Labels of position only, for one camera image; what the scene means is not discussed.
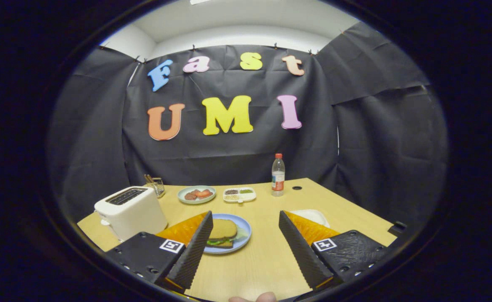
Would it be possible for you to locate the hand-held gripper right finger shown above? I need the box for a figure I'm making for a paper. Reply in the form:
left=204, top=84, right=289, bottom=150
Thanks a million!
left=279, top=210, right=391, bottom=291

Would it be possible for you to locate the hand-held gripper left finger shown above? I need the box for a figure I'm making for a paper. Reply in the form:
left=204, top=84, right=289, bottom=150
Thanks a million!
left=105, top=211, right=214, bottom=293

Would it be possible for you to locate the green lettuce leaf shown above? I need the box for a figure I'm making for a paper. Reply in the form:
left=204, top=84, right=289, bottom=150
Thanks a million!
left=207, top=233, right=246, bottom=246

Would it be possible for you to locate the brown toast slice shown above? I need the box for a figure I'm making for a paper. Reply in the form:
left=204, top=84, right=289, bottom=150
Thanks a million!
left=208, top=219, right=238, bottom=240

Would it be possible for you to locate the small white plate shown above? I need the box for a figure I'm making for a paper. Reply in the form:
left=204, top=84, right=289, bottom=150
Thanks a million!
left=290, top=209, right=330, bottom=228

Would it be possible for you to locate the pale green plate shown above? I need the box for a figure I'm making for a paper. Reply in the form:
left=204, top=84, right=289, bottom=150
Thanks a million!
left=177, top=185, right=216, bottom=205

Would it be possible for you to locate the blue plate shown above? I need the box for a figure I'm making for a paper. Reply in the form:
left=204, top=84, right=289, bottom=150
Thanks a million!
left=204, top=213, right=252, bottom=255

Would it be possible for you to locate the white toaster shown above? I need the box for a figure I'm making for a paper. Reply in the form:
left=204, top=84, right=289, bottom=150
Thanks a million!
left=94, top=186, right=168, bottom=242

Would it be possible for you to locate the white divided condiment dish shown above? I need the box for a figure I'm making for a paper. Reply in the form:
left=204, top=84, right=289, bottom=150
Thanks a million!
left=223, top=187, right=257, bottom=203

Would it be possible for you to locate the clear water bottle red label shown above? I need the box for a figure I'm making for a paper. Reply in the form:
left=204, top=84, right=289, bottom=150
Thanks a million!
left=271, top=153, right=285, bottom=197

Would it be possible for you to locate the small black object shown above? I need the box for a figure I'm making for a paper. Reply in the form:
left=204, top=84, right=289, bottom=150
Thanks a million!
left=388, top=221, right=407, bottom=237

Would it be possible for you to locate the black backdrop cloth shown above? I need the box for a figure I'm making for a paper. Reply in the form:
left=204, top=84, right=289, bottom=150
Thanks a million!
left=47, top=21, right=450, bottom=229

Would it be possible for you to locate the wire utensil holder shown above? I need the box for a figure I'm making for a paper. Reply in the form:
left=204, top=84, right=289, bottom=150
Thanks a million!
left=149, top=177, right=166, bottom=198

